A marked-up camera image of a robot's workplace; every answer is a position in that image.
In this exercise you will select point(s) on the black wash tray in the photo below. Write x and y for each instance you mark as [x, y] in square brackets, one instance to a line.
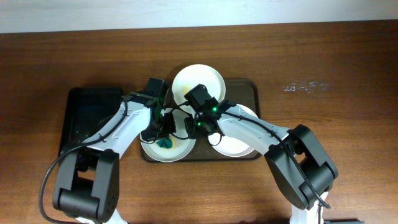
[87, 111]

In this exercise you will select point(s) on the pink plate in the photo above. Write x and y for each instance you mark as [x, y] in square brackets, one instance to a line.
[228, 146]

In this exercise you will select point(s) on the cream plate with yellow stain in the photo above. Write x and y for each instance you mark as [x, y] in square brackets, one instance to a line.
[192, 75]

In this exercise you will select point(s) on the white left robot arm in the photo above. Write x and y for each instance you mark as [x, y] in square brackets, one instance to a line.
[87, 184]

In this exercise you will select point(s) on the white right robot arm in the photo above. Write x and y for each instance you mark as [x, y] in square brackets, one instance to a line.
[302, 170]

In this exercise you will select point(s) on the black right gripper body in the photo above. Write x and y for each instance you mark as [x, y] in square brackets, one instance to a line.
[194, 127]

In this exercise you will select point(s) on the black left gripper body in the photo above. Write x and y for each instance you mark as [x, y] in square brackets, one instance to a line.
[168, 125]

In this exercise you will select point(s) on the grey plate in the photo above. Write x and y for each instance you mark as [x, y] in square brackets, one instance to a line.
[181, 147]

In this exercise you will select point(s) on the green yellow sponge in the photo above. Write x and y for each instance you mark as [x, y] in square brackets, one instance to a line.
[165, 143]

